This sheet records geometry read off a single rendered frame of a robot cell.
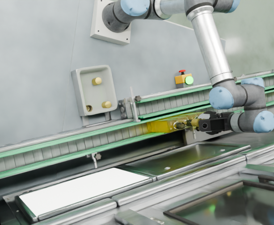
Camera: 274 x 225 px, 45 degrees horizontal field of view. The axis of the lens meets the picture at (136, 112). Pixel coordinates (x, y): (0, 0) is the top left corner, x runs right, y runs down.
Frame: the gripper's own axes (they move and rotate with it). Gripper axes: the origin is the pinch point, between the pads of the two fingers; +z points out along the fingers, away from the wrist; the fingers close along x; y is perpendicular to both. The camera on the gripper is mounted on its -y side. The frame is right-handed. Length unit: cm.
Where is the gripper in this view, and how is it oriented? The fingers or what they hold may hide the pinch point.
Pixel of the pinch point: (199, 122)
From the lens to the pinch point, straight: 145.7
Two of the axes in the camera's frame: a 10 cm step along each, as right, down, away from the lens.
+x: -1.2, -9.9, -0.3
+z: -4.5, 0.2, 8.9
